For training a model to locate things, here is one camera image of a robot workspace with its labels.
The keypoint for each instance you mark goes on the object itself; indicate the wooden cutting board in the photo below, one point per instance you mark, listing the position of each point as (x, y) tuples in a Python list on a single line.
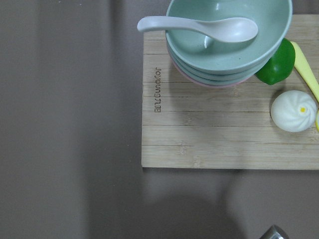
[(186, 125)]

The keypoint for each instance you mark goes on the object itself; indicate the green stacked bowls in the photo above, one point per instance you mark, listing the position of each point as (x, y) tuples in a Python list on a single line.
[(273, 18)]

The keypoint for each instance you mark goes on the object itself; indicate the white ceramic spoon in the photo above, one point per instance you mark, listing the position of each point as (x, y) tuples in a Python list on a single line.
[(229, 30)]

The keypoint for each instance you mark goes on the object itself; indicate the green lime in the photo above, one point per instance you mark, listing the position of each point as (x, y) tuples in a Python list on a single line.
[(279, 66)]

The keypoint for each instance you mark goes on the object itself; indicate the white steamed bun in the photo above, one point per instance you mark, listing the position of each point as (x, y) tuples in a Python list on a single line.
[(293, 111)]

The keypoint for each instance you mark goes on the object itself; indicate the yellow plastic knife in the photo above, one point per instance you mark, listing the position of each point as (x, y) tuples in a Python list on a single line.
[(305, 71)]

